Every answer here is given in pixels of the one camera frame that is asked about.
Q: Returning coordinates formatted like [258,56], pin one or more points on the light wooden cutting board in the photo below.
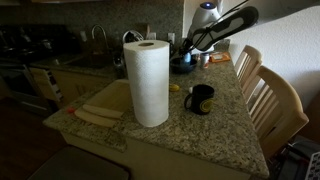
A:
[110,95]

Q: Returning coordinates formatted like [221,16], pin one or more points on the wooden flat utensil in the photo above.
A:
[101,111]
[95,119]

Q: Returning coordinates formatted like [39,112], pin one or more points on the chrome kitchen faucet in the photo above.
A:
[106,41]

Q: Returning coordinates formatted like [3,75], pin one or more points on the blue cup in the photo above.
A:
[187,58]

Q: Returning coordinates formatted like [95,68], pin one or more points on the black kitchen stove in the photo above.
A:
[20,46]

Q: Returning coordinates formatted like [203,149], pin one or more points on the steel kitchen sink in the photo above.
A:
[90,61]

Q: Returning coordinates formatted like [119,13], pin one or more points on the light wooden slat chair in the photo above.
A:
[280,96]
[250,58]

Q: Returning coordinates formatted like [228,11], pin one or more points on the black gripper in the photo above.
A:
[186,46]

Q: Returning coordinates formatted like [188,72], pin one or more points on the white wall outlet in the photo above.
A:
[152,36]
[171,37]
[83,36]

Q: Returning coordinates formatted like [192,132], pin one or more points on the dark grey floor mat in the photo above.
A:
[76,165]

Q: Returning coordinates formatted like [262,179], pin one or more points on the black mug yellow logo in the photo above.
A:
[200,100]

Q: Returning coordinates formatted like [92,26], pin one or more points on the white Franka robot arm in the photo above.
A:
[226,23]

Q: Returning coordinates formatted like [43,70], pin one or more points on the striped hanging dish towel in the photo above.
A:
[45,85]

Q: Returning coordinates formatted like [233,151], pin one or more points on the orange flat box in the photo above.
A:
[220,57]

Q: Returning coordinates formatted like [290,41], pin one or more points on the wooden spoon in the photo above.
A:
[147,30]

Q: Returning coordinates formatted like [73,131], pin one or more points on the small orange red object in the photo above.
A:
[70,110]

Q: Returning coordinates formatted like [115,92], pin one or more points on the white paper towel roll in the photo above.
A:
[146,83]

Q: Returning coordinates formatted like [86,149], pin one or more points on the small yellow object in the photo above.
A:
[174,87]

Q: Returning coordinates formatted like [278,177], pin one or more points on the white mesh panel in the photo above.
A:
[315,166]

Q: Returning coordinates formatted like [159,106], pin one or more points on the dark blue speckled bowl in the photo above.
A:
[181,68]

